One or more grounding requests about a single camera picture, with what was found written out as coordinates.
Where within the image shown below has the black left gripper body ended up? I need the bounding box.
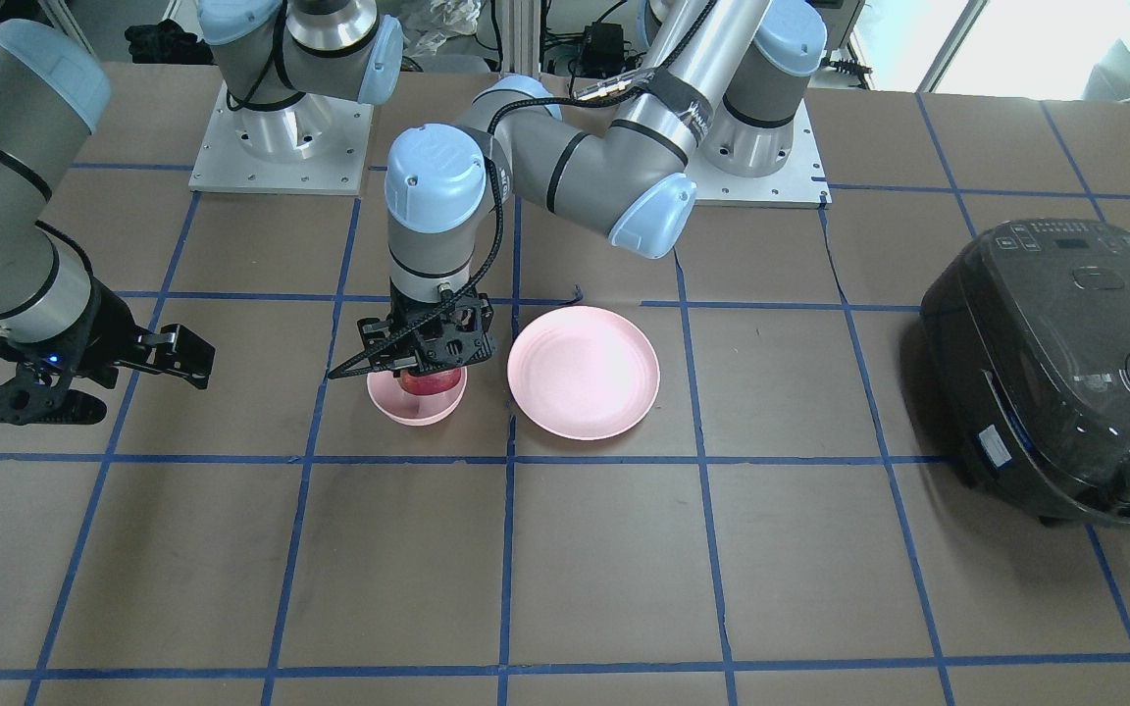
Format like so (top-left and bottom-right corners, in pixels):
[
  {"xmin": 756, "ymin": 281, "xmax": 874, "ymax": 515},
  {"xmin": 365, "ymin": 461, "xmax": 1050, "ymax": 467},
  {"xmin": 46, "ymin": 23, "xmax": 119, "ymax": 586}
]
[{"xmin": 357, "ymin": 289, "xmax": 496, "ymax": 377}]

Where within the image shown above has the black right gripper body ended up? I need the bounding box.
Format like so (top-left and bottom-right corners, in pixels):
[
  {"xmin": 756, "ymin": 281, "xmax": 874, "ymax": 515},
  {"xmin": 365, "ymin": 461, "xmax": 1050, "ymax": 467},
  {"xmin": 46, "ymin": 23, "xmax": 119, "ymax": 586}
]
[{"xmin": 0, "ymin": 278, "xmax": 149, "ymax": 426}]

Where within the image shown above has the red apple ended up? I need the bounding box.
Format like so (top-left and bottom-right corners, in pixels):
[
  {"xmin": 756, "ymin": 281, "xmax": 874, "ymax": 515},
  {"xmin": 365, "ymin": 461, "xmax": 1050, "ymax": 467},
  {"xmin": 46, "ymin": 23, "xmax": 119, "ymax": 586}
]
[{"xmin": 399, "ymin": 368, "xmax": 466, "ymax": 396}]

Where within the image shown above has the small pink bowl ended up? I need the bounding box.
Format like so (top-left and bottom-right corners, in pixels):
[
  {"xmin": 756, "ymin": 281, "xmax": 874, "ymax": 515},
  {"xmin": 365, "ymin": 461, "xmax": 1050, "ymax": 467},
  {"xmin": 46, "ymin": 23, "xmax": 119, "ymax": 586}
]
[{"xmin": 367, "ymin": 368, "xmax": 468, "ymax": 428}]

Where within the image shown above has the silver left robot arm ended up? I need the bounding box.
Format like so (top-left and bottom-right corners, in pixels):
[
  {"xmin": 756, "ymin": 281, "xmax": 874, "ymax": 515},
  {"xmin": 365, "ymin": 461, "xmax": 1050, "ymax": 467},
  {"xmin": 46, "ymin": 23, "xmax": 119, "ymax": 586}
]
[{"xmin": 329, "ymin": 1, "xmax": 828, "ymax": 380}]

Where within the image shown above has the pink plate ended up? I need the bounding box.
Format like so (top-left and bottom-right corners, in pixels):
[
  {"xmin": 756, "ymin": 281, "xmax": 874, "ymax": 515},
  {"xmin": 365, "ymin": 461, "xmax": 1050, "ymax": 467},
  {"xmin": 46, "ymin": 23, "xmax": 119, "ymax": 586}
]
[{"xmin": 506, "ymin": 307, "xmax": 662, "ymax": 441}]

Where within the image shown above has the dark grey rice cooker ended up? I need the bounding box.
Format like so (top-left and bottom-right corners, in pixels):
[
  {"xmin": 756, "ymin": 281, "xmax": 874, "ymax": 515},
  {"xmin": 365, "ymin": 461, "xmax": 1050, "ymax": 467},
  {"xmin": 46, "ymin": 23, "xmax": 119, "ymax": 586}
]
[{"xmin": 920, "ymin": 218, "xmax": 1130, "ymax": 530}]

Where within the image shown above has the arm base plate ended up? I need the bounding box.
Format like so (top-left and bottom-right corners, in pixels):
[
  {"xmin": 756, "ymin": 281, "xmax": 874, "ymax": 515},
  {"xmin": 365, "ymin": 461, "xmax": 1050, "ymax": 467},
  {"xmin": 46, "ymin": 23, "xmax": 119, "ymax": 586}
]
[
  {"xmin": 188, "ymin": 87, "xmax": 374, "ymax": 197},
  {"xmin": 686, "ymin": 102, "xmax": 833, "ymax": 209}
]

